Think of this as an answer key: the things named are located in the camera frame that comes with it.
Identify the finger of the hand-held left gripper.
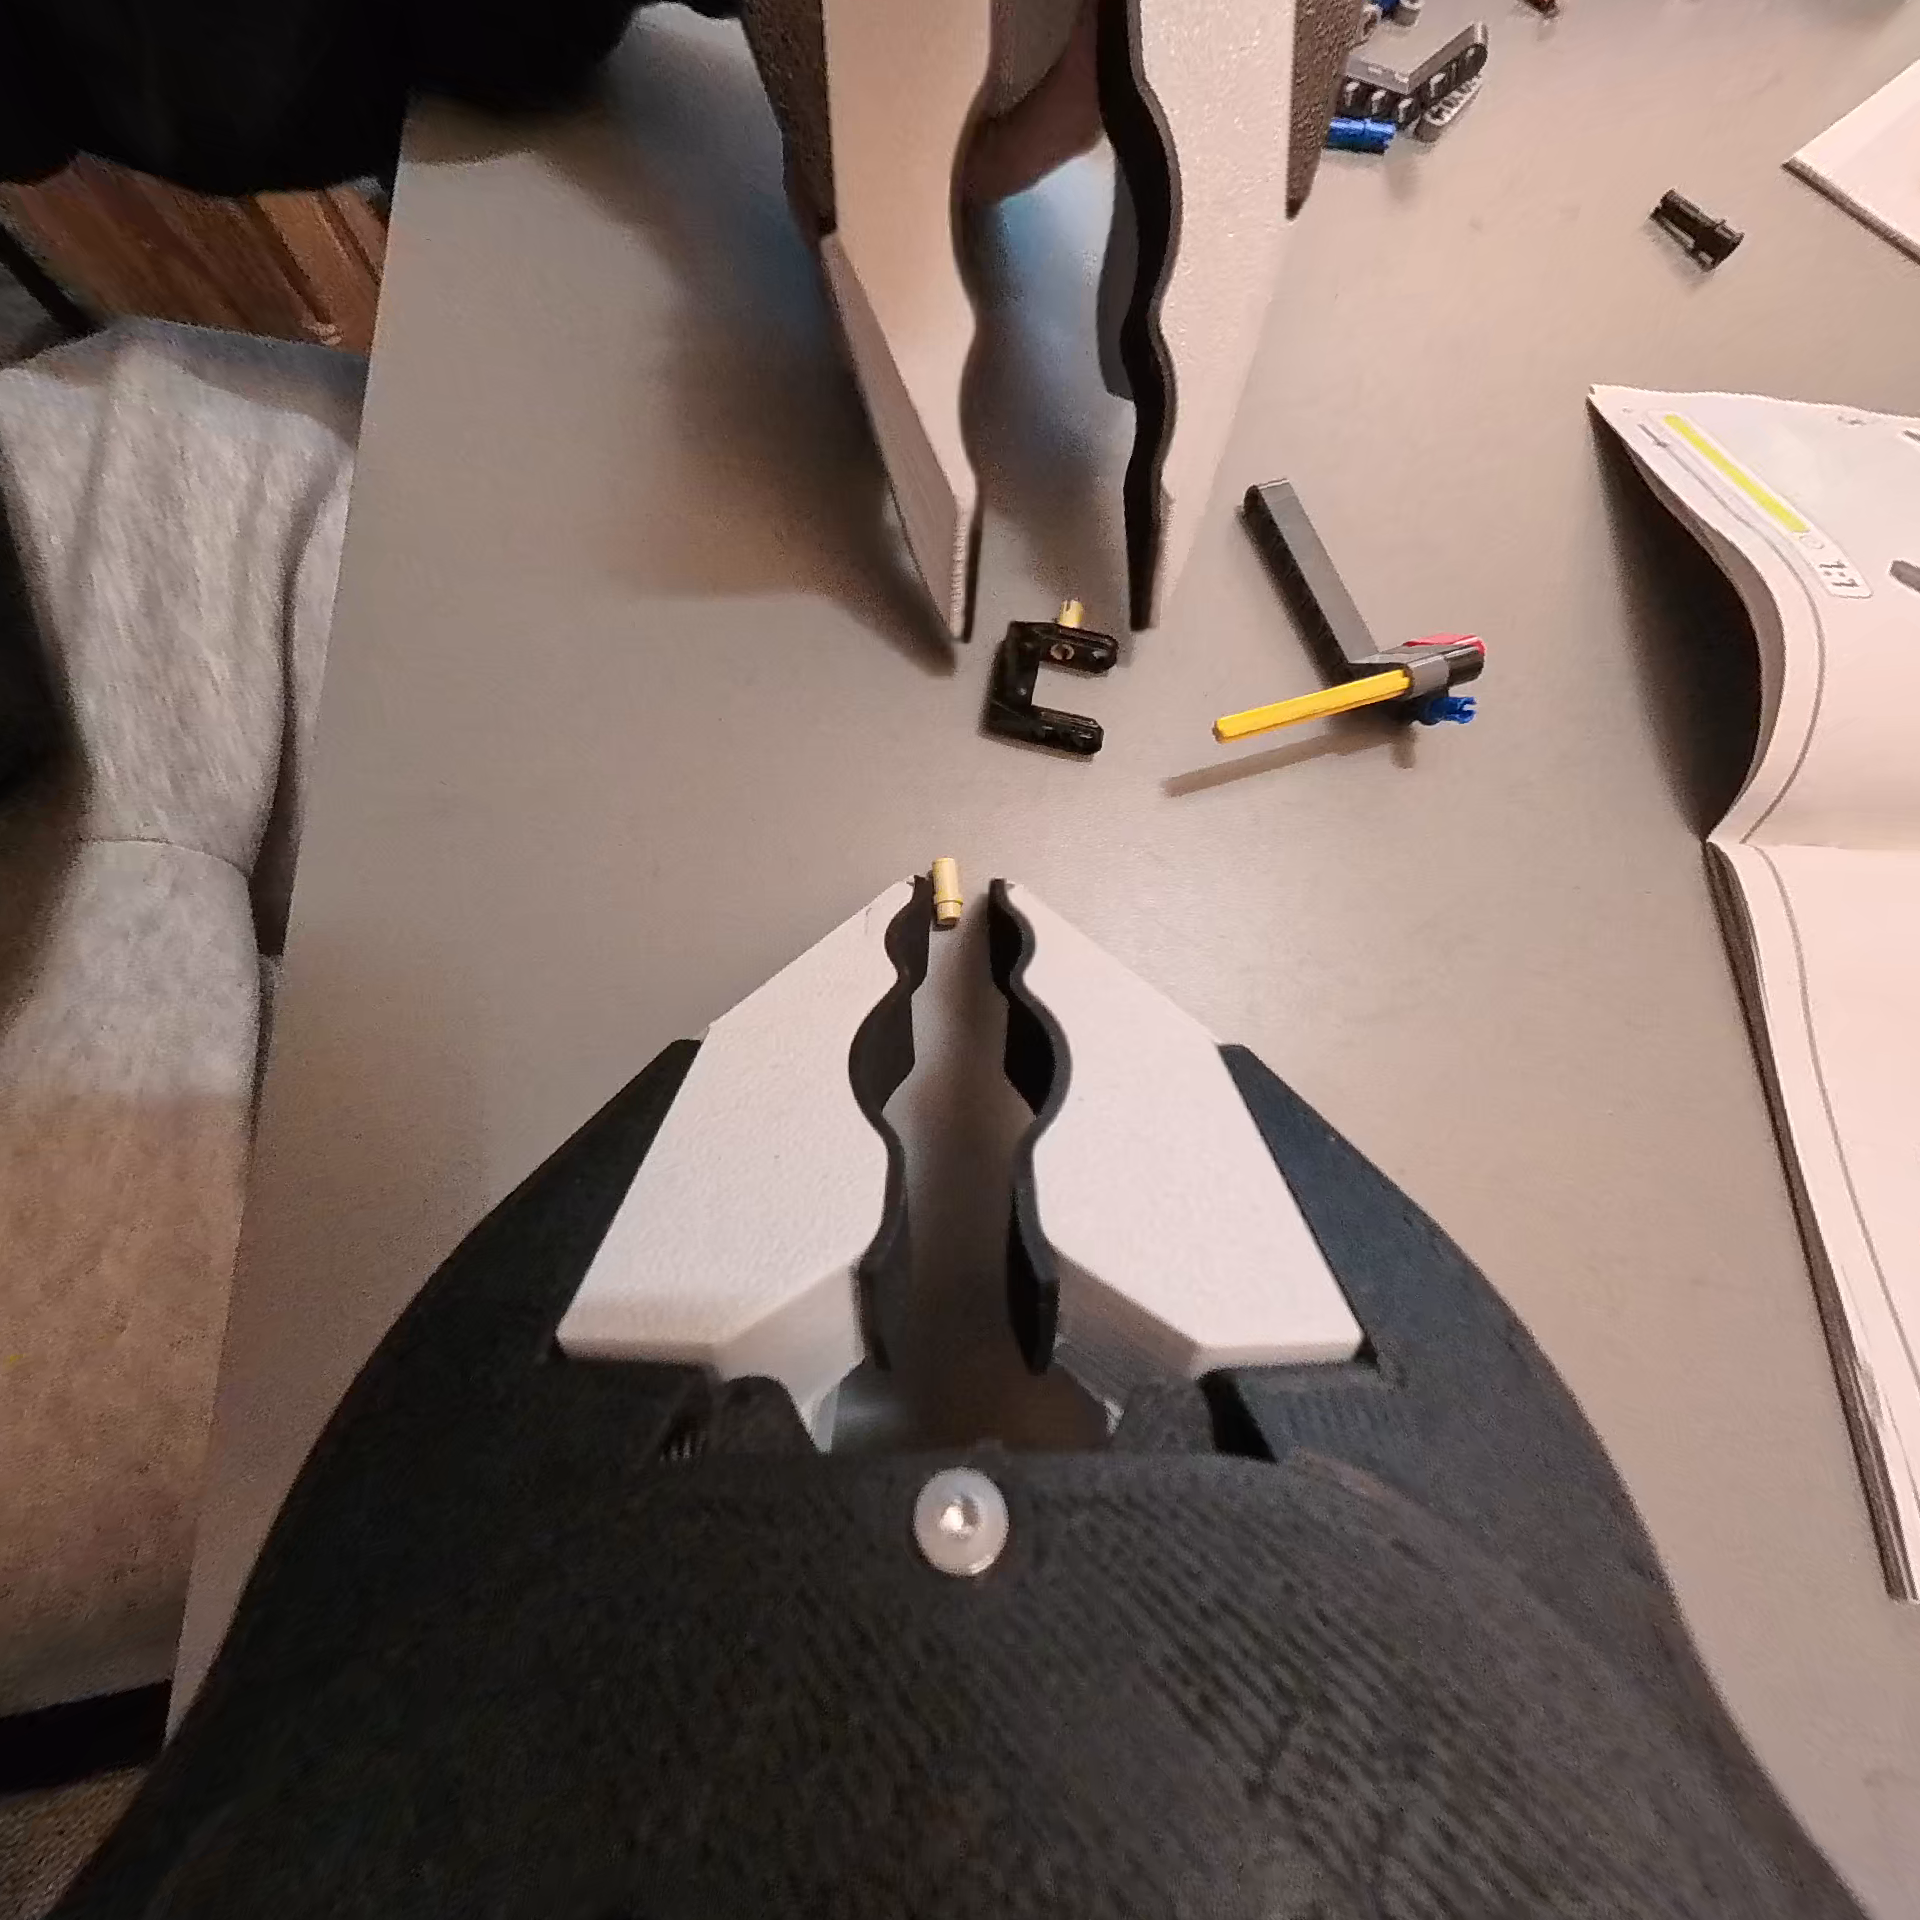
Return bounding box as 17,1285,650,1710
816,0,1042,639
1092,0,1300,633

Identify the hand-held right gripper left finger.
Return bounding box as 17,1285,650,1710
553,877,925,1449

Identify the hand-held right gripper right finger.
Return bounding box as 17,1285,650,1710
982,877,1369,1449

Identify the black lego bracket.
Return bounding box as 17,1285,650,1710
982,599,1119,759

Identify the person's left forearm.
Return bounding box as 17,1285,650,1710
0,0,739,197

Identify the grey lego beam with yellow axle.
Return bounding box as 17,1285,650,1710
1212,481,1488,746

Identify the black lego pin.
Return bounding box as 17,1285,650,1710
1647,190,1745,271

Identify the small white leaflet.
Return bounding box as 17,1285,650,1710
1786,58,1920,266

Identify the open instruction booklet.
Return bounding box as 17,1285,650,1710
1588,381,1920,1604

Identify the beige and grey blanket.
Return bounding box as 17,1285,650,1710
0,312,368,1719

